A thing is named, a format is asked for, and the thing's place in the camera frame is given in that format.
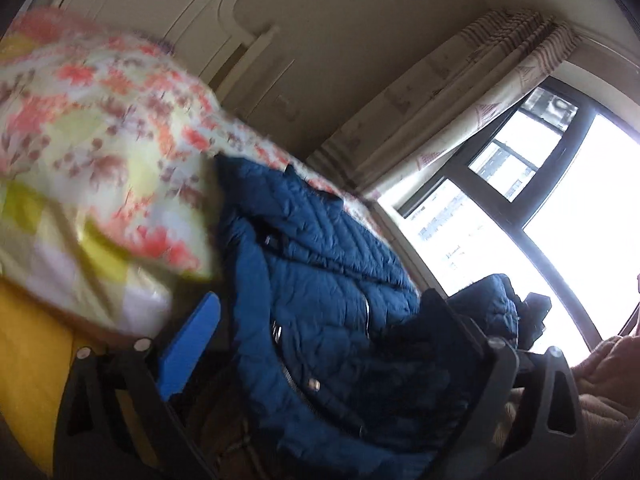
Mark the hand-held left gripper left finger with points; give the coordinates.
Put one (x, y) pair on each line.
(190, 347)

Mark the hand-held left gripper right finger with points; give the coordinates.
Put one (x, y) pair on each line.
(482, 357)

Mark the blue puffer jacket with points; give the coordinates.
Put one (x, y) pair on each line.
(320, 270)

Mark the floral quilt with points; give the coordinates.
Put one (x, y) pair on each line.
(100, 135)

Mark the sailboat print curtain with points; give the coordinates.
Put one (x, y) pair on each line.
(450, 100)

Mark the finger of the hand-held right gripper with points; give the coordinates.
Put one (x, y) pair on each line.
(535, 317)

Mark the dark framed window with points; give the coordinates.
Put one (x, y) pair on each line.
(560, 200)

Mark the white bed headboard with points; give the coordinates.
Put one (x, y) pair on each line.
(165, 5)

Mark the yellow bed sheet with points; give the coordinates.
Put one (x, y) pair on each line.
(35, 360)

